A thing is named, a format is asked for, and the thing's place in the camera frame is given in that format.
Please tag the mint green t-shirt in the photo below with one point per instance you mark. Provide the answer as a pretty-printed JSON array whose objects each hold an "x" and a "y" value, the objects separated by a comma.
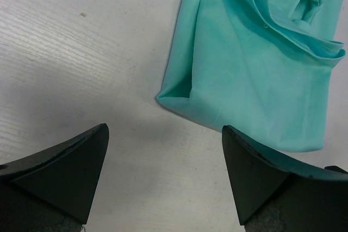
[{"x": 261, "y": 66}]

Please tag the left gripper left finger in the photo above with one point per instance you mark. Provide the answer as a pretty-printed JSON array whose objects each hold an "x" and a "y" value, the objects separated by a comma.
[{"x": 53, "y": 189}]

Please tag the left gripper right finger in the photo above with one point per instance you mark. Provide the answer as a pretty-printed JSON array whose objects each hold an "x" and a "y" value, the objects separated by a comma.
[{"x": 275, "y": 192}]

